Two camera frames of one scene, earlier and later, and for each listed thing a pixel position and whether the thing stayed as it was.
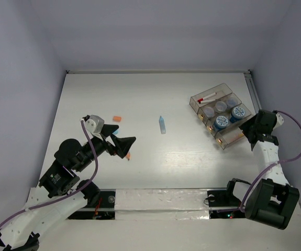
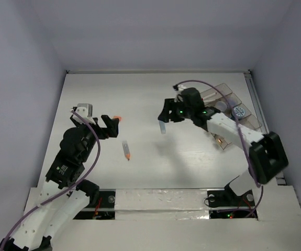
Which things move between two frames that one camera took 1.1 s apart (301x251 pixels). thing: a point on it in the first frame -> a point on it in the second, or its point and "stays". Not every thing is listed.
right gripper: [245, 126] -> [170, 104]
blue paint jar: [237, 113] stays
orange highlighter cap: [116, 118] stays
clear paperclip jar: [221, 106] stays
